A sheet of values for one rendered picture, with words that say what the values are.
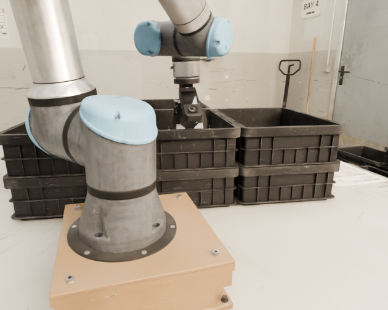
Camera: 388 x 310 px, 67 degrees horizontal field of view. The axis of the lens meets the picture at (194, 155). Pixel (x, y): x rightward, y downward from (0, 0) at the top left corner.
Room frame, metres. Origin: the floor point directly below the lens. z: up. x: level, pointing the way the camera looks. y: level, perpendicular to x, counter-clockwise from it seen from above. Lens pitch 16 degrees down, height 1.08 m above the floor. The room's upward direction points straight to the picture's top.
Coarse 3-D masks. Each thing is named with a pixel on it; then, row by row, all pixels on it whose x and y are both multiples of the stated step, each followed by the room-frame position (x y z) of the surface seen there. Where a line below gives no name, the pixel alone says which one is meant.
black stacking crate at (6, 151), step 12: (12, 132) 0.73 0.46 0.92; (24, 132) 0.80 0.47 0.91; (12, 156) 0.67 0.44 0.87; (24, 156) 0.68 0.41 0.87; (36, 156) 0.68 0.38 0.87; (48, 156) 0.69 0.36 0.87; (12, 168) 0.67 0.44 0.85; (24, 168) 0.68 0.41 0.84; (36, 168) 0.68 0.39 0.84; (48, 168) 0.68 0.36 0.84; (60, 168) 0.69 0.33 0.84; (72, 168) 0.69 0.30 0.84; (84, 168) 0.70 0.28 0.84
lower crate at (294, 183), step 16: (240, 176) 0.78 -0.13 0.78; (256, 176) 0.76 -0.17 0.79; (272, 176) 0.77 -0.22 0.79; (288, 176) 0.78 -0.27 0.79; (304, 176) 0.78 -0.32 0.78; (320, 176) 0.79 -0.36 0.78; (240, 192) 0.77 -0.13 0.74; (256, 192) 0.76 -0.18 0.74; (272, 192) 0.77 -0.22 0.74; (288, 192) 0.78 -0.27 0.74; (304, 192) 0.78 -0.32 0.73; (320, 192) 0.79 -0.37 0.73
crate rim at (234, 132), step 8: (216, 112) 1.04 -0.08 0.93; (224, 120) 0.87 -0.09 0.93; (216, 128) 0.75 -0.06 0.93; (224, 128) 0.75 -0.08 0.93; (232, 128) 0.75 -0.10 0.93; (240, 128) 0.75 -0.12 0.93; (160, 136) 0.71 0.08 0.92; (168, 136) 0.72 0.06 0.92; (176, 136) 0.72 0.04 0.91; (184, 136) 0.72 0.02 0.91; (192, 136) 0.72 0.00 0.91; (200, 136) 0.73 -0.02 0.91; (208, 136) 0.73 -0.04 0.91; (216, 136) 0.73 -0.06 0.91; (224, 136) 0.74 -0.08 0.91; (232, 136) 0.74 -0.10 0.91
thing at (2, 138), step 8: (16, 128) 0.76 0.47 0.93; (0, 136) 0.66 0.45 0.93; (8, 136) 0.66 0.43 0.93; (16, 136) 0.67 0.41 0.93; (24, 136) 0.67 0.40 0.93; (0, 144) 0.66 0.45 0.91; (8, 144) 0.66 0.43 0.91; (16, 144) 0.66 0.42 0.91; (24, 144) 0.67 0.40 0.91; (32, 144) 0.67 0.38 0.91
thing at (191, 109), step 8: (184, 88) 0.80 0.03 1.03; (192, 88) 0.80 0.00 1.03; (184, 96) 0.77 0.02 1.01; (192, 96) 0.77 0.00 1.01; (184, 104) 0.74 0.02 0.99; (192, 104) 0.74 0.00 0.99; (184, 112) 0.72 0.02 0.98; (192, 112) 0.71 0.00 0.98; (200, 112) 0.72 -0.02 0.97; (184, 120) 0.72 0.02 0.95; (192, 120) 0.72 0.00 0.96; (200, 120) 0.72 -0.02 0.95
